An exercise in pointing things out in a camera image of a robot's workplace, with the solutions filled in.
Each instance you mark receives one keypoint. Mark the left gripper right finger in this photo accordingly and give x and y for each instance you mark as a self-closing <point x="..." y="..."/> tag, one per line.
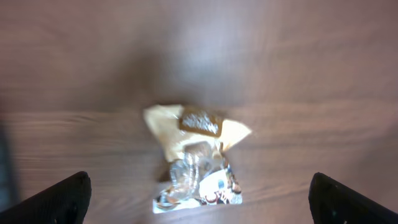
<point x="334" y="203"/>

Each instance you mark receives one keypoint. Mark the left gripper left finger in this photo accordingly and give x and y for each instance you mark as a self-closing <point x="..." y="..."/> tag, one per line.
<point x="66" y="202"/>

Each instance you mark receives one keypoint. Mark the beige brown snack bag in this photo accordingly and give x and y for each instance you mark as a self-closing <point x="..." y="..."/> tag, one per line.
<point x="194" y="142"/>

